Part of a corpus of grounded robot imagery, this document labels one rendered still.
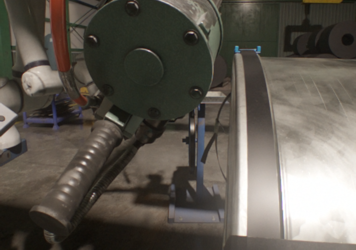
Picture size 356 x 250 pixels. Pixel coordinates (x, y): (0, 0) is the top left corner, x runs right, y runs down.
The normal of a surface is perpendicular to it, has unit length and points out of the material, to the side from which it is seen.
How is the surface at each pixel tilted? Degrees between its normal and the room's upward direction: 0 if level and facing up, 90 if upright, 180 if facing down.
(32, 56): 76
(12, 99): 91
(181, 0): 40
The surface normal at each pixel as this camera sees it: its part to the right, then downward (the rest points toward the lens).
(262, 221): -0.13, -0.55
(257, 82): -0.07, -0.81
